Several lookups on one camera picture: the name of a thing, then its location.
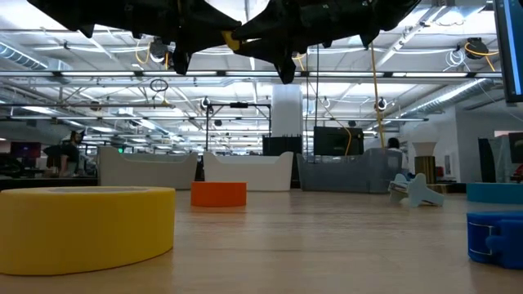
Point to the black background stand frame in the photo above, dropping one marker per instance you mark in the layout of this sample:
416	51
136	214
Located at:
239	105

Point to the dark translucent plastic bin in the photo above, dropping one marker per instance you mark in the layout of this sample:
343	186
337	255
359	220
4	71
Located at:
347	173

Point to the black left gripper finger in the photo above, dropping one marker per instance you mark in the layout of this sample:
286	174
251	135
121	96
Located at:
196	28

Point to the black background screen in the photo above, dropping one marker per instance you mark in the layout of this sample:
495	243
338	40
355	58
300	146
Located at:
337	141

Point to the black background chair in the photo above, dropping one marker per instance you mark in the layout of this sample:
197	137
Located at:
485	159

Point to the yellow tape roll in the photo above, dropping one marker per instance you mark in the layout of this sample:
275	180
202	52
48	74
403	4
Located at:
81	232

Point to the yellow staple remover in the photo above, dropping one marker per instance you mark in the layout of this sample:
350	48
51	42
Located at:
231	41

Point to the light grey plastic bin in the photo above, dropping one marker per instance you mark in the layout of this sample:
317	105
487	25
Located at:
145	171

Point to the orange tape roll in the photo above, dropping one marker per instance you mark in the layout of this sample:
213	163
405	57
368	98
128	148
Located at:
218	194

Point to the teal blue tape roll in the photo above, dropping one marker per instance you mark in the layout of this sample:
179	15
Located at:
494	192

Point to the white building pillar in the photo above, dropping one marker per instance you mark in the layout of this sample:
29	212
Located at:
287	106

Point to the person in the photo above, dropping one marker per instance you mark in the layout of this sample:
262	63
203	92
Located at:
394	143
71	153

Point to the pale blue staple remover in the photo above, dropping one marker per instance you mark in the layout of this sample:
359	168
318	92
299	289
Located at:
421	192

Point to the computer monitor with blue screen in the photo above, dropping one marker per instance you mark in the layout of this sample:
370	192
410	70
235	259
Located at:
510	41

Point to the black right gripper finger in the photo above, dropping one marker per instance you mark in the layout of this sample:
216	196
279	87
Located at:
274	36

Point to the white plastic bin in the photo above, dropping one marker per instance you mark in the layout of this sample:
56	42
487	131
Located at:
245	171

